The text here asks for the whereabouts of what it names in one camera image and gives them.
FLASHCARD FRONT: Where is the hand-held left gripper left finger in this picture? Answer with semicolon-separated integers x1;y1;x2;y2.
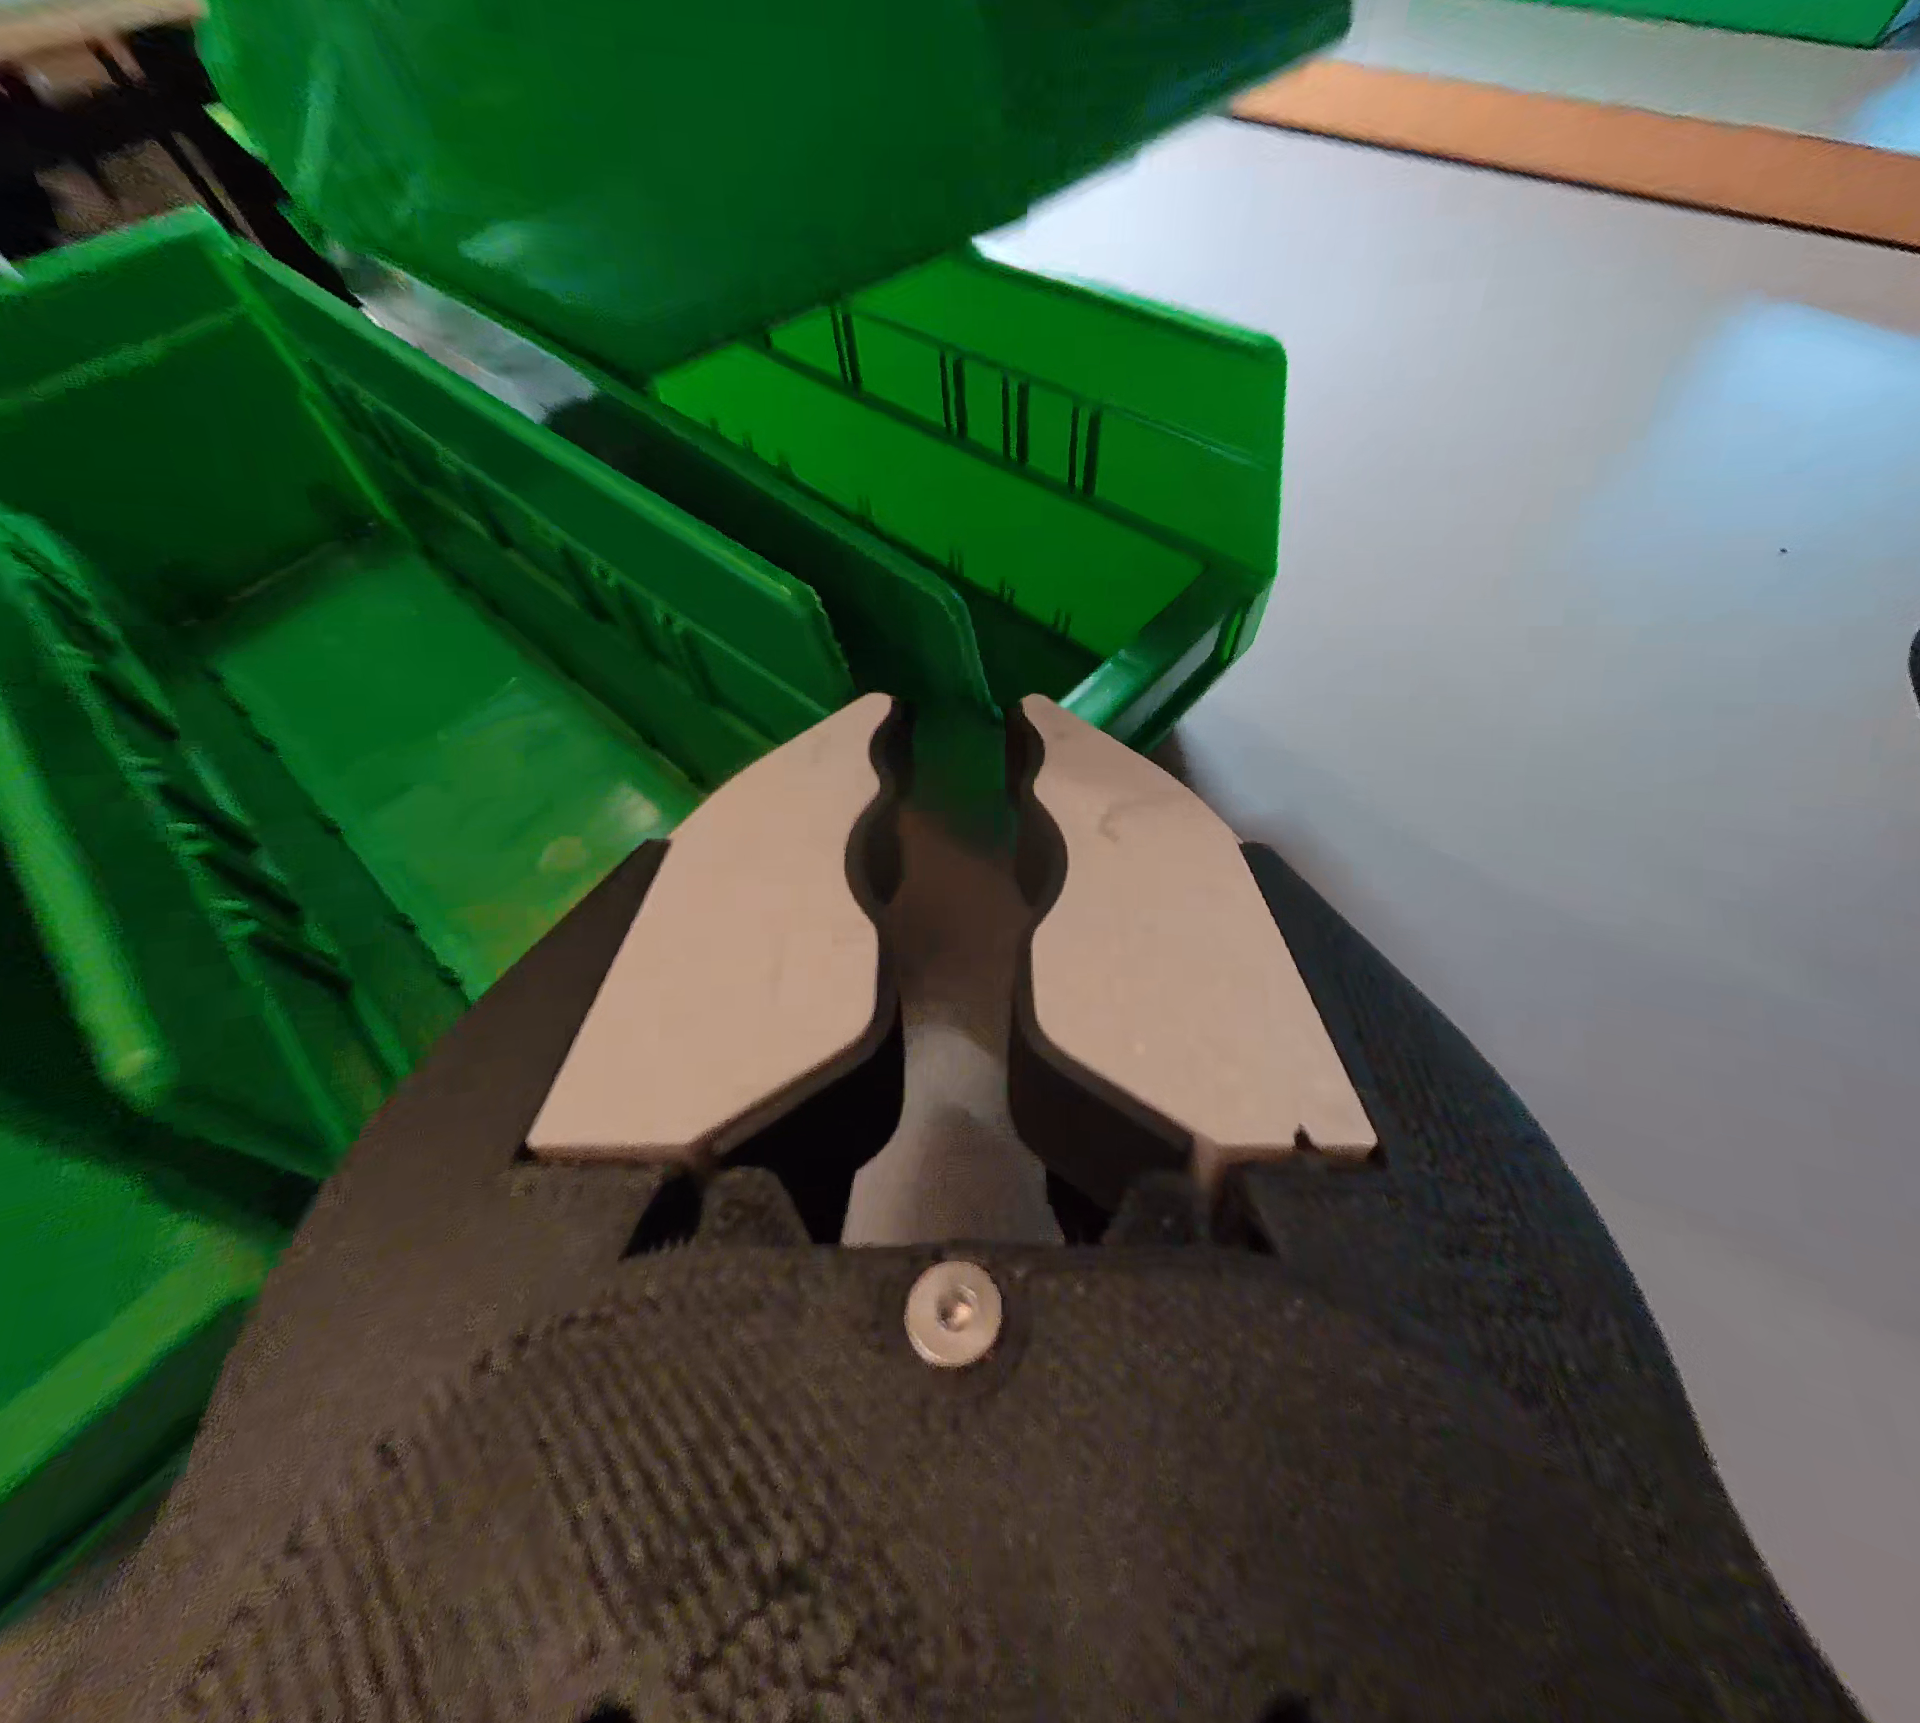
527;693;913;1167

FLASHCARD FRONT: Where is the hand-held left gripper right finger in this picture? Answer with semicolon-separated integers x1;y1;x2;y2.
1011;697;1380;1167

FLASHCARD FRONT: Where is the green plastic bin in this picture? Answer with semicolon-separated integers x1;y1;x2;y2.
0;206;859;1191
185;0;1360;382
540;248;1291;855
0;1107;294;1605

